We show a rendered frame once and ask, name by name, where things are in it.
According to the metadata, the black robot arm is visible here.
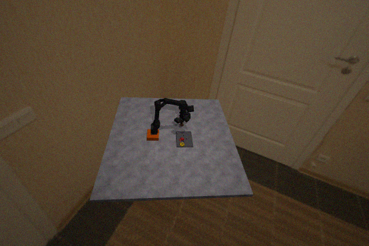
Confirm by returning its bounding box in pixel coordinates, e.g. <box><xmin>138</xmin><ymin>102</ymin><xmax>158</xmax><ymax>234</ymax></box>
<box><xmin>151</xmin><ymin>98</ymin><xmax>194</xmax><ymax>135</ymax></box>

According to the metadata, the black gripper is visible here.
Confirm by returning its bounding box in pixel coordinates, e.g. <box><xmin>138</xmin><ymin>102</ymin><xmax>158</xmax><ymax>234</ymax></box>
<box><xmin>174</xmin><ymin>111</ymin><xmax>190</xmax><ymax>124</ymax></box>

